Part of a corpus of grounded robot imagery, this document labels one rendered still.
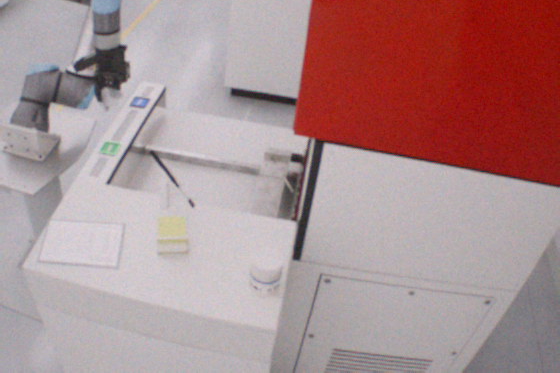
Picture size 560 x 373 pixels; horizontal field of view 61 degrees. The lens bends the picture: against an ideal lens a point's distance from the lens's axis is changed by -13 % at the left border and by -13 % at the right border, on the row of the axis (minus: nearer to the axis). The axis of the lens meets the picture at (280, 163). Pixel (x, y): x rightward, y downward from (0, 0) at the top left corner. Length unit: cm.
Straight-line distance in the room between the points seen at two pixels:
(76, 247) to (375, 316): 91
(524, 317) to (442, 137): 170
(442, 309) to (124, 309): 93
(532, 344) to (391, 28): 194
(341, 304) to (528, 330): 134
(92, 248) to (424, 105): 83
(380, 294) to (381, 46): 77
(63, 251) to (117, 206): 21
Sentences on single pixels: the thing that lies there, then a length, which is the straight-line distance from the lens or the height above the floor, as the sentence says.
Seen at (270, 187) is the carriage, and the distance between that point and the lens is 159.
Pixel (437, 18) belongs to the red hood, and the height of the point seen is 157.
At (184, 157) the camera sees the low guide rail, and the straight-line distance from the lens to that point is 175.
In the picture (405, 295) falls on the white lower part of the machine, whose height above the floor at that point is 74.
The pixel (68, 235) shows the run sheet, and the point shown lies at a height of 97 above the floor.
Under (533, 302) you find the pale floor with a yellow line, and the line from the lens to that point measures 286.
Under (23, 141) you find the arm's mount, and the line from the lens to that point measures 182.
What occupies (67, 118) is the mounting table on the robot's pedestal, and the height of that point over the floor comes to 82.
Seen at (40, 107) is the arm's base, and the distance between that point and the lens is 183.
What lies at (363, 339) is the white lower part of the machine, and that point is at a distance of 177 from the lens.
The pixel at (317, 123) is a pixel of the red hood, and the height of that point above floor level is 127.
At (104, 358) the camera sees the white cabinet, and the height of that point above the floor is 63.
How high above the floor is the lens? 192
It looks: 38 degrees down
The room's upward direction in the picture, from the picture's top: 8 degrees clockwise
